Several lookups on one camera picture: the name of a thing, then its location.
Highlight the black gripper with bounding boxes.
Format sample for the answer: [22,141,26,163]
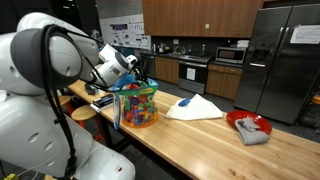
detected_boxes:
[134,60,149,83]

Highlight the clear bag of colourful blocks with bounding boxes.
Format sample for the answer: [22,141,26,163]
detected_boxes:
[111,77,160,130]

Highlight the black dishwasher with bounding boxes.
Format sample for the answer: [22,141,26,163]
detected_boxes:
[139,54,157,80]

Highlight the narrow wooden base cabinet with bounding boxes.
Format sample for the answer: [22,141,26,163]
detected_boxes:
[154,56,180,85]

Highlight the black flat book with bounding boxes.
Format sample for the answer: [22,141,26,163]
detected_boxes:
[90,93,115,113]

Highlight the white paper on oven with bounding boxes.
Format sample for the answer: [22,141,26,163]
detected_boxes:
[186,67,197,82]

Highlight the blue block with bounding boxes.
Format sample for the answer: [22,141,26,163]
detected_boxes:
[177,97,191,108]

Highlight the small black object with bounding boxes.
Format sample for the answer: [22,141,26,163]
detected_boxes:
[84,83,100,96]

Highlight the white cloth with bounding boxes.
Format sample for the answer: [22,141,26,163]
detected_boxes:
[165,93,224,122]

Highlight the large round wooden stool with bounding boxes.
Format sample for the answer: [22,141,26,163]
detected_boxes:
[70,104,98,122]

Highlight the wide wooden base cabinet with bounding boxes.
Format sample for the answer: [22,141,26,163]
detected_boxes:
[205,63,243,101]

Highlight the silver microwave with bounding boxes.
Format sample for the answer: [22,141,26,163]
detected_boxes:
[214,46,248,65]

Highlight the stack of white plates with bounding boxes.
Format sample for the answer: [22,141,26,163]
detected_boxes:
[236,39,250,49]

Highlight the grey knitted cloth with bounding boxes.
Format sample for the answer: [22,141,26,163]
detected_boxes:
[234,116,271,146]

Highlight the red plate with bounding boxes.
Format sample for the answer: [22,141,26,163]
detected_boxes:
[225,109,273,135]

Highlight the stainless steel refrigerator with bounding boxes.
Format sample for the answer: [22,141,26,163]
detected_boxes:
[233,3,320,125]

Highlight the yellow connector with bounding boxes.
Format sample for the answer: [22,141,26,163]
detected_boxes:
[3,173,20,180]

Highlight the white wall poster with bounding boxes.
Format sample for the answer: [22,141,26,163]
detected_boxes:
[99,13,152,50]

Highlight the wooden wall cabinets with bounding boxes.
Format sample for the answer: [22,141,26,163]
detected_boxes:
[142,0,264,39]

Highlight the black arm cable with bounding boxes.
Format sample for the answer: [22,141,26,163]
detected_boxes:
[40,23,113,180]

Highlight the white floor cable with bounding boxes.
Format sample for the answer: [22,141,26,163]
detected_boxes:
[16,167,40,178]

